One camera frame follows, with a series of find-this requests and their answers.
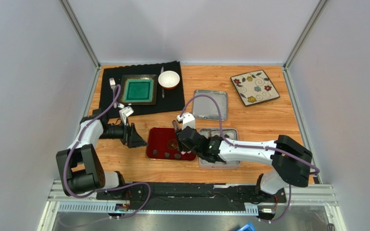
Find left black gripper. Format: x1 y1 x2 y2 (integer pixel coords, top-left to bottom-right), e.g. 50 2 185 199
98 118 147 148

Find red lacquer tray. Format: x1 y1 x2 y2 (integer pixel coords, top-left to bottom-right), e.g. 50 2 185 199
146 128 197 161

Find silver tin with paper cups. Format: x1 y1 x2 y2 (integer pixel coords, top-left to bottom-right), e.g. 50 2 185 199
198 128 241 170

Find pink handled metal tongs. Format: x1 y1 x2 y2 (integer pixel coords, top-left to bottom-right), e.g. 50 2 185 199
172 120 180 131

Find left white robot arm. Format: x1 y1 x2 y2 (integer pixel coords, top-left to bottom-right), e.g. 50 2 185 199
56 109 147 198

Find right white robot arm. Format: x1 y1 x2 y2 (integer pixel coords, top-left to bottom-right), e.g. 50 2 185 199
175 127 313 195

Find silver tin lid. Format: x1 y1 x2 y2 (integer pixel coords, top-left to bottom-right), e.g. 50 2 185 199
192 90 228 121

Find green square plate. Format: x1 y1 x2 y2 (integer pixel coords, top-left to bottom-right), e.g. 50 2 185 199
119 75 157 105

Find black cloth placemat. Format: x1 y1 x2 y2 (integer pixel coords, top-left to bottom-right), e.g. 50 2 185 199
99 61 185 116

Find silver fork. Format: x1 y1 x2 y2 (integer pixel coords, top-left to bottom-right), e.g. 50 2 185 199
109 78 116 98

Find white bowl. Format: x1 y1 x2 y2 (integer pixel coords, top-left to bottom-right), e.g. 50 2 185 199
158 71 180 89

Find silver knife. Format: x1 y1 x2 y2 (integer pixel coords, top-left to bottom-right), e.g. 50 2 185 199
159 67 165 99

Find floral square plate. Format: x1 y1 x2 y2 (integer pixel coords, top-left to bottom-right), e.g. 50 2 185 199
230 70 280 106

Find blue plastic bin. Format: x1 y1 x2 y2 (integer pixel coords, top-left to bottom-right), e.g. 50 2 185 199
237 222 256 231

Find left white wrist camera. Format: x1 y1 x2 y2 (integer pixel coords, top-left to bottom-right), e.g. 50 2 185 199
117 103 134 125

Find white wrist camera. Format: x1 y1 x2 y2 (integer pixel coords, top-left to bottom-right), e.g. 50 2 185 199
117 103 134 125
177 112 196 129

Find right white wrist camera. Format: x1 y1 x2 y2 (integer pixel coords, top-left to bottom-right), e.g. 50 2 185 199
177 112 196 129

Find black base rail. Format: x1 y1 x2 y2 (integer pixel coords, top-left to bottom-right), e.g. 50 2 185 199
96 182 288 216

